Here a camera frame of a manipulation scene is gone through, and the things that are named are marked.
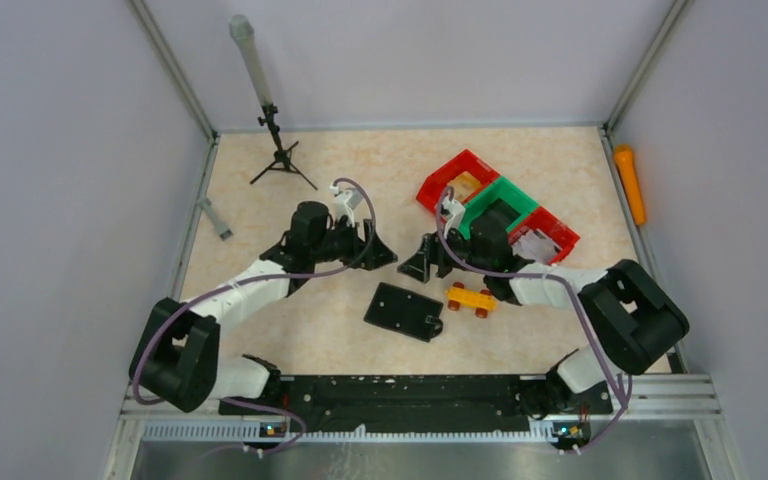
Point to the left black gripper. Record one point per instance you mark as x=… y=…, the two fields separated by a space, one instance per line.
x=376 y=254

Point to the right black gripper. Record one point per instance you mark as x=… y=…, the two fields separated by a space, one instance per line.
x=431 y=249

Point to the black leather card holder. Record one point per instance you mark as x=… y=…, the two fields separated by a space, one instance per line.
x=405 y=312

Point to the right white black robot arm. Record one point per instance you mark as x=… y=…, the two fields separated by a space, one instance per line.
x=629 y=321

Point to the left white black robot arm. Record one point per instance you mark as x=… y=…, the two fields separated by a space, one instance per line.
x=177 y=357

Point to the yellow toy brick car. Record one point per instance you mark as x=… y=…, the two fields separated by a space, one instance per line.
x=482 y=303

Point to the red bin with wooden blocks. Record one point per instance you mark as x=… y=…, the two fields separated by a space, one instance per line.
x=467 y=174

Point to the green plastic bin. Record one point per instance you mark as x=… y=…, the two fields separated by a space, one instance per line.
x=503 y=200

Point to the red bin with plastic bags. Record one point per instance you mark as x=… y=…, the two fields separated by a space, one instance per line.
x=542 y=237

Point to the small grey tool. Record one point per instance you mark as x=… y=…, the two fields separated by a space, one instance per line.
x=221 y=228

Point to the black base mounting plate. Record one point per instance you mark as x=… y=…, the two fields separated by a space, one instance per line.
x=422 y=403

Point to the orange flashlight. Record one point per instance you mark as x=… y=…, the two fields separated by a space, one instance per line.
x=624 y=160

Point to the black tripod with grey tube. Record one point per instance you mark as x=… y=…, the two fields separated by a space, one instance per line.
x=243 y=34

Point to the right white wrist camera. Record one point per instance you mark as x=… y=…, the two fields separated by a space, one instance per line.
x=451 y=213

